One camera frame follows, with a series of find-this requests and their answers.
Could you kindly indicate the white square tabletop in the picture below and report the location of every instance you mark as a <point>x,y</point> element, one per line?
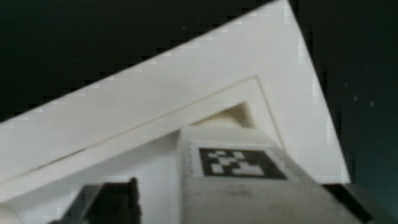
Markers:
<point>117,156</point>

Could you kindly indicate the white table leg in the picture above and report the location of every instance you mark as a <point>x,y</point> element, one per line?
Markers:
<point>243,185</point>

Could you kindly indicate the white U-shaped obstacle fence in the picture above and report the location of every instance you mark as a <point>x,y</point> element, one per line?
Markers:
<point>240,66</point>

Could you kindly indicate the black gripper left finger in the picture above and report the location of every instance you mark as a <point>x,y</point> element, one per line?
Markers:
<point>105,205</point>

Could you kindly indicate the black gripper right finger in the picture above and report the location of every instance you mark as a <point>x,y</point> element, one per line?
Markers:
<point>353,197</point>

